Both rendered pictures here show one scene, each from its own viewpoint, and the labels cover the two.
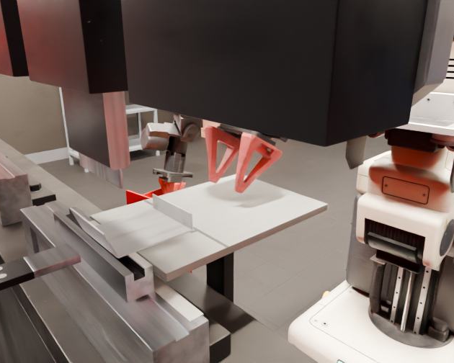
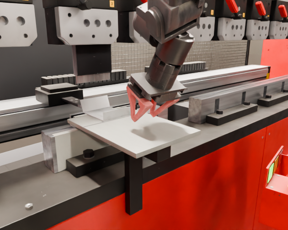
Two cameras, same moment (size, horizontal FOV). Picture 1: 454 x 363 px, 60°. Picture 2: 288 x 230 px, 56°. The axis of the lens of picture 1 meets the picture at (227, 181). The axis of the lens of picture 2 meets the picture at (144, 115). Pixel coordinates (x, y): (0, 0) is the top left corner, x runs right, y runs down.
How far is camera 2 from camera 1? 0.76 m
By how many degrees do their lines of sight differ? 84
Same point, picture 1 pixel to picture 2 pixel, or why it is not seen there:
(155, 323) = (55, 129)
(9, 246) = not seen: hidden behind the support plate
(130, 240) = (96, 112)
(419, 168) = not seen: outside the picture
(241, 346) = (81, 180)
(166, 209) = (121, 112)
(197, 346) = (48, 143)
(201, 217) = (118, 122)
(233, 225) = (107, 128)
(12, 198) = (193, 109)
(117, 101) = (74, 49)
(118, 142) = (75, 65)
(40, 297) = not seen: hidden behind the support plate
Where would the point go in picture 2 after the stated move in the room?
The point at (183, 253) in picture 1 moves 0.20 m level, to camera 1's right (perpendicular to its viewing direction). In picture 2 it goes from (81, 120) to (54, 157)
